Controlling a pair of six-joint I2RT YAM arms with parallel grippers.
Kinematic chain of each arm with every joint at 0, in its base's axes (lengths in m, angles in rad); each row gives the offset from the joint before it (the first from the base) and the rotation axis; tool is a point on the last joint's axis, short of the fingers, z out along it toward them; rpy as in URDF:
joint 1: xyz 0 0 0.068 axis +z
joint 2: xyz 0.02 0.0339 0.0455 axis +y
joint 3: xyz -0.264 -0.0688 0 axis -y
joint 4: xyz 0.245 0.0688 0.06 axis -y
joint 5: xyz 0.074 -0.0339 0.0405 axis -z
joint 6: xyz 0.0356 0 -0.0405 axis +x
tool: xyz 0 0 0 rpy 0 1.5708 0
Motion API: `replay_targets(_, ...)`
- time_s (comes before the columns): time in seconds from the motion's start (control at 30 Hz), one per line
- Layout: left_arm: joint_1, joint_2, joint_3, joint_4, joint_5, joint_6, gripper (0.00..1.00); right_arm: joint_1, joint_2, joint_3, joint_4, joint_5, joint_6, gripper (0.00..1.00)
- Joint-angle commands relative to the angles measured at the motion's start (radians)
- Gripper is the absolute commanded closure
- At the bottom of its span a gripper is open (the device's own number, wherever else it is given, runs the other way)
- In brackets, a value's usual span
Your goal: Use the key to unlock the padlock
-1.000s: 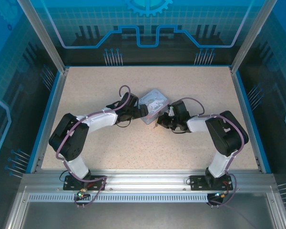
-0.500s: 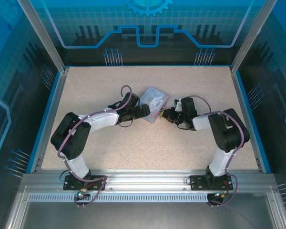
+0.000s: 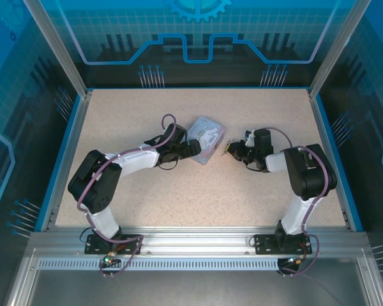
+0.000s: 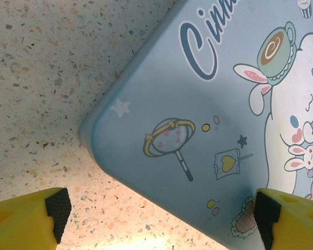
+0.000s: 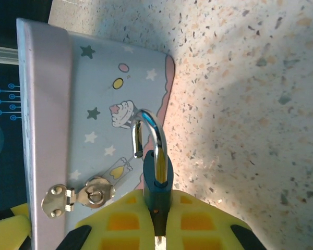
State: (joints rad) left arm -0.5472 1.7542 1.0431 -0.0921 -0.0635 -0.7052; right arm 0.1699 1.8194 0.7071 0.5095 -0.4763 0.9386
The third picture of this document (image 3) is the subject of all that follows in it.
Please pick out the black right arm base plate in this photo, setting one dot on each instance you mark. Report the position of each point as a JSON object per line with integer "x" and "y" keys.
{"x": 261, "y": 243}

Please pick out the wide aluminium base rail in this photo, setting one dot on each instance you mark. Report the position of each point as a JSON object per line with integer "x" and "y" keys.
{"x": 194, "y": 239}

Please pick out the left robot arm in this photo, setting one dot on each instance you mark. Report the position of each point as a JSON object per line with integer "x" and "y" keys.
{"x": 95, "y": 188}

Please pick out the aluminium side rail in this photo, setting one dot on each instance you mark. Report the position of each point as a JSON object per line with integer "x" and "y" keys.
{"x": 327, "y": 159}
{"x": 68, "y": 159}

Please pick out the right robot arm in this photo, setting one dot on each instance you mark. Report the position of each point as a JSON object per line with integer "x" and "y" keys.
{"x": 309, "y": 172}

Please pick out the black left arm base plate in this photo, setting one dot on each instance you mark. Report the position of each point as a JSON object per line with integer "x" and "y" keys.
{"x": 92, "y": 245}

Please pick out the pastel unicorn print tin box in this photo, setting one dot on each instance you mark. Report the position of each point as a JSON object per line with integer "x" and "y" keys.
{"x": 207, "y": 137}

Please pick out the blue table edge strip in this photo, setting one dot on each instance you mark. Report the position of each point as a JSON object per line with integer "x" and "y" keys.
{"x": 60, "y": 159}
{"x": 337, "y": 159}

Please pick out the aluminium frame post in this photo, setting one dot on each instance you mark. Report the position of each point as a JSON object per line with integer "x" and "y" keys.
{"x": 59, "y": 48}
{"x": 336, "y": 48}

